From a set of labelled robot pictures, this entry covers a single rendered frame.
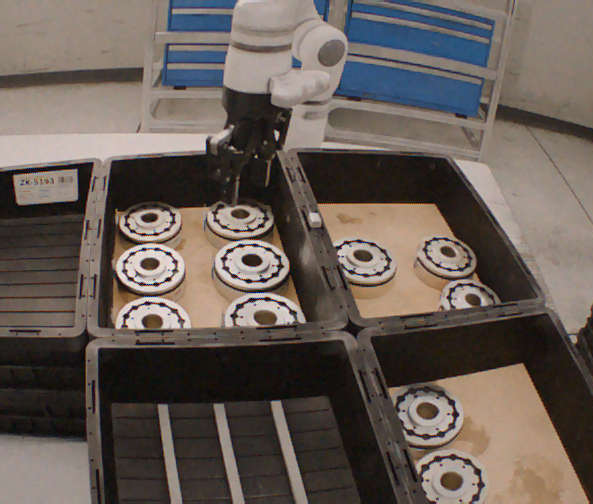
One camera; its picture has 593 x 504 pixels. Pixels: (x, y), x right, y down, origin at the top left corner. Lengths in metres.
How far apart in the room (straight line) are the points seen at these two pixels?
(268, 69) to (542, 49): 3.42
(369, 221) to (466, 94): 1.96
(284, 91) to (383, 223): 0.47
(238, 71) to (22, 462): 0.60
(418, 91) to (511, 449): 2.29
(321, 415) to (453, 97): 2.34
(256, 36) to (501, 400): 0.55
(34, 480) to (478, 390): 0.63
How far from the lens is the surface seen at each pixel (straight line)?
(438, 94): 2.90
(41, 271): 0.93
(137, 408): 0.73
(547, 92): 4.12
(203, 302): 0.85
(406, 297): 0.91
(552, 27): 3.98
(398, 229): 1.04
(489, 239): 0.96
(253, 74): 0.66
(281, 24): 0.65
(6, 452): 0.87
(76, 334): 0.67
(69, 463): 0.84
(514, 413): 0.81
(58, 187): 1.01
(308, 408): 0.74
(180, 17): 2.70
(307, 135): 1.14
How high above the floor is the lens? 1.41
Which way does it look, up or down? 38 degrees down
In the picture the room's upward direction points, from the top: 8 degrees clockwise
